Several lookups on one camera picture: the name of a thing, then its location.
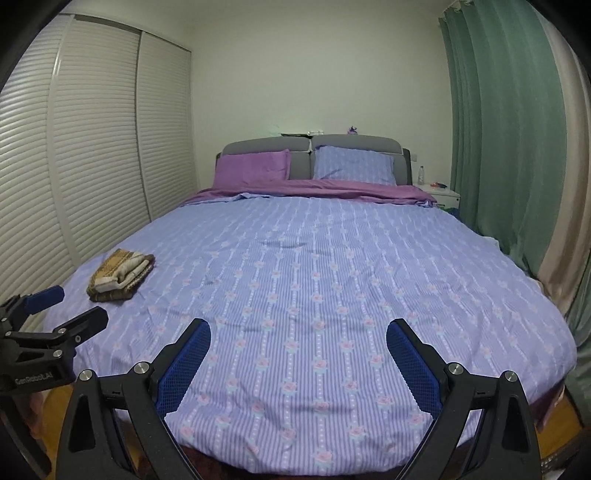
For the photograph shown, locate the brown plaid knit sweater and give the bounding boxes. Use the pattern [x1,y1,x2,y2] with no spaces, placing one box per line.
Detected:
[86,248,155,303]

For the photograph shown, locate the lavender floral bed cover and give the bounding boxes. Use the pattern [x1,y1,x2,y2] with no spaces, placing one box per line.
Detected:
[74,196,576,476]

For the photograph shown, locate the white louvered wardrobe doors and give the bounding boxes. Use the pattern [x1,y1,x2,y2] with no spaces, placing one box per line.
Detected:
[1,14,197,298]

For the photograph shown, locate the beige curtain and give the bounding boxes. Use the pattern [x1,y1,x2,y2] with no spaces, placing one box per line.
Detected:
[538,17,590,315]

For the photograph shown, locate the purple pillow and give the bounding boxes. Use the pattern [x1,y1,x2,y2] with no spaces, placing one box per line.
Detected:
[212,150,291,188]

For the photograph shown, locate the grey upholstered headboard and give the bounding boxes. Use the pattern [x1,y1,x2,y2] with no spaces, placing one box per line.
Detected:
[215,134,413,185]

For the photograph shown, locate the purple bed sheet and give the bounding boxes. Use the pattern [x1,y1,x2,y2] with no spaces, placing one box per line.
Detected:
[182,179,437,207]

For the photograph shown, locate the lavender floral pillow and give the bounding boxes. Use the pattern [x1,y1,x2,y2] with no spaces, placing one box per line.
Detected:
[312,146,397,186]

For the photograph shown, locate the white nightstand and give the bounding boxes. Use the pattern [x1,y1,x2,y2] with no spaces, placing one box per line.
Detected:
[418,184,461,210]

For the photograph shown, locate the green curtain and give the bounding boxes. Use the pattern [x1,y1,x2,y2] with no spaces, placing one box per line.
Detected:
[439,1,590,416]

